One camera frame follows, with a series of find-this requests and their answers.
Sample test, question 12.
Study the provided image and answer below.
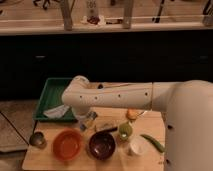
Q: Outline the green cup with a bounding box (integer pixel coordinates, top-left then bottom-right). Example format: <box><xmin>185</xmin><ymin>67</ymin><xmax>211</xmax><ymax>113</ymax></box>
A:
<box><xmin>118</xmin><ymin>123</ymin><xmax>133</xmax><ymax>140</ymax></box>

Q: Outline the black cable left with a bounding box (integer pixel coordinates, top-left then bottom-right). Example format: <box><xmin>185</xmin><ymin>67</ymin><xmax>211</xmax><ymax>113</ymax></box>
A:
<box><xmin>0</xmin><ymin>111</ymin><xmax>30</xmax><ymax>147</ymax></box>

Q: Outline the small metal cup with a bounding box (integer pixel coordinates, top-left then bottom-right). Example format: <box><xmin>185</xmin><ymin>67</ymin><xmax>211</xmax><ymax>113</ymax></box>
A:
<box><xmin>29</xmin><ymin>132</ymin><xmax>46</xmax><ymax>149</ymax></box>

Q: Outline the knife with pale handle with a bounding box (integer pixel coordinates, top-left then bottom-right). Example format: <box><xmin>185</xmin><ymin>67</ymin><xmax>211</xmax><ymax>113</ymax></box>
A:
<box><xmin>95</xmin><ymin>123</ymin><xmax>118</xmax><ymax>132</ymax></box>

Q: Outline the dark purple bowl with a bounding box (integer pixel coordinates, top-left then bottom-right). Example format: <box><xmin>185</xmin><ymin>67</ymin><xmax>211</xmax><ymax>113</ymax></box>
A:
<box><xmin>89</xmin><ymin>132</ymin><xmax>116</xmax><ymax>160</ymax></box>

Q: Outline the white crumpled cloth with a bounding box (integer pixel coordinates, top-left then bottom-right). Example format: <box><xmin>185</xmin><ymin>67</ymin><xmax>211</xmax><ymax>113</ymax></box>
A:
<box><xmin>43</xmin><ymin>105</ymin><xmax>69</xmax><ymax>119</ymax></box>

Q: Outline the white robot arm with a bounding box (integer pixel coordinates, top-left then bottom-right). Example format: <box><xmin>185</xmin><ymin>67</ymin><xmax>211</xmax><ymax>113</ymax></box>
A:
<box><xmin>62</xmin><ymin>76</ymin><xmax>213</xmax><ymax>171</ymax></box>

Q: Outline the metal spoon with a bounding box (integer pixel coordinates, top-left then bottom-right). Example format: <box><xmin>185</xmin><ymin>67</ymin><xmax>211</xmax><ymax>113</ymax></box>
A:
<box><xmin>129</xmin><ymin>111</ymin><xmax>148</xmax><ymax>123</ymax></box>

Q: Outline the orange round fruit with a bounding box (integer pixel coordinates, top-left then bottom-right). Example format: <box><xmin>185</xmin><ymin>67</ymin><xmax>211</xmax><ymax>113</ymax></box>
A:
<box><xmin>126</xmin><ymin>109</ymin><xmax>138</xmax><ymax>120</ymax></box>

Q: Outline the red orange bowl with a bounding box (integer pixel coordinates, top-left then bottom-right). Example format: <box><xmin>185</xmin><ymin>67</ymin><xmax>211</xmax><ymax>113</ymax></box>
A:
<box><xmin>52</xmin><ymin>129</ymin><xmax>83</xmax><ymax>162</ymax></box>

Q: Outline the green plastic tray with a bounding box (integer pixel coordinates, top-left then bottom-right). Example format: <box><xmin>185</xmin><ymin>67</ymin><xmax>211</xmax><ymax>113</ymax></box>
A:
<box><xmin>33</xmin><ymin>78</ymin><xmax>76</xmax><ymax>122</ymax></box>

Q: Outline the white cup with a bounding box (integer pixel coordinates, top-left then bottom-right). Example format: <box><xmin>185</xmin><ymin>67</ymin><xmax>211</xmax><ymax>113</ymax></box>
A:
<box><xmin>129</xmin><ymin>136</ymin><xmax>148</xmax><ymax>156</ymax></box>

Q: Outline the blue sponge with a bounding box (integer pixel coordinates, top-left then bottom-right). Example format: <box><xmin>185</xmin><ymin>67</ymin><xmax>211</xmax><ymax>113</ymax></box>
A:
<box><xmin>80</xmin><ymin>112</ymin><xmax>98</xmax><ymax>131</ymax></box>

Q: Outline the green chili pepper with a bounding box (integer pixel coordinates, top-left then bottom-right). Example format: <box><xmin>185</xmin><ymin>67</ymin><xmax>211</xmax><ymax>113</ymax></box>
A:
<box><xmin>142</xmin><ymin>134</ymin><xmax>165</xmax><ymax>153</ymax></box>

